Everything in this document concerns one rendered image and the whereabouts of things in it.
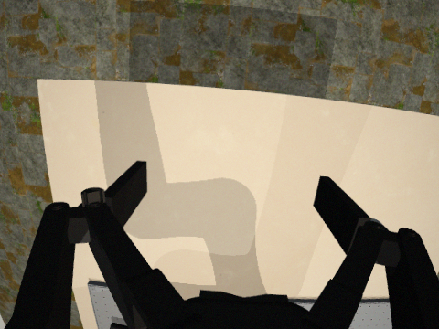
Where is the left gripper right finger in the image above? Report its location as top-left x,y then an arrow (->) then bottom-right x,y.
295,175 -> 439,329

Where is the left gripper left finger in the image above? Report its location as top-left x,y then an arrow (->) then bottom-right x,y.
4,161 -> 213,329

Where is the grey flat base plate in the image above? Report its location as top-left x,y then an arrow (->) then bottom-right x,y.
88,281 -> 392,329

